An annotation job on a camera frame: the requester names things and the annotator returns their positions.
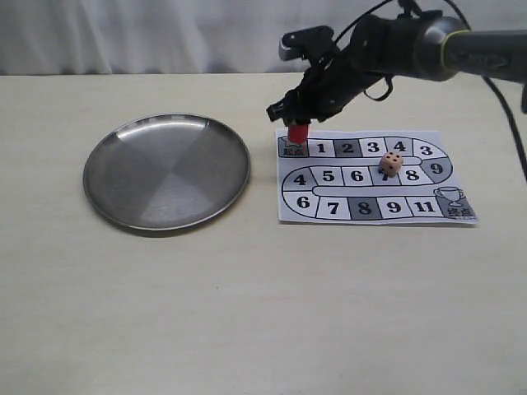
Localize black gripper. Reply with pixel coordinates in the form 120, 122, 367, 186
266, 38, 393, 126

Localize black cable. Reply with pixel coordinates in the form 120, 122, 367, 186
333, 0, 527, 182

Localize paper game board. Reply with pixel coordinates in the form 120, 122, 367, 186
276, 128, 478, 225

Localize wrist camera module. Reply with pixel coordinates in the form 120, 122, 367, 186
278, 26, 334, 63

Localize white backdrop curtain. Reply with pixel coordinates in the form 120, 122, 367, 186
0, 0, 527, 77

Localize wooden die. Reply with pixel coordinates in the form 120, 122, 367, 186
378, 151, 403, 177

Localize round steel plate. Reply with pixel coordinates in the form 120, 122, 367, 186
82, 113, 251, 234

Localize red cylinder game piece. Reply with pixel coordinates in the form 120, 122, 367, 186
287, 124, 309, 144

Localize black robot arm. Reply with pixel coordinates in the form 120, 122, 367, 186
267, 15, 526, 126

